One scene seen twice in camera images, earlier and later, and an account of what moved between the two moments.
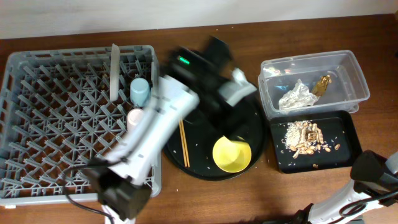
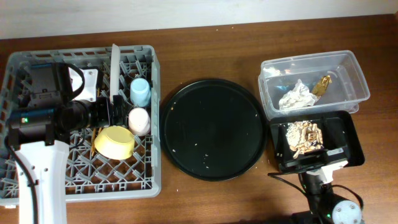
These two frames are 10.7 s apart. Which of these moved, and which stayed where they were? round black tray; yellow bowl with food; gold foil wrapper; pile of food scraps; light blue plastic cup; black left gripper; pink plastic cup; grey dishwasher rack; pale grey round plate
Moved: yellow bowl with food; black left gripper
Stayed: light blue plastic cup; gold foil wrapper; pale grey round plate; pile of food scraps; round black tray; grey dishwasher rack; pink plastic cup
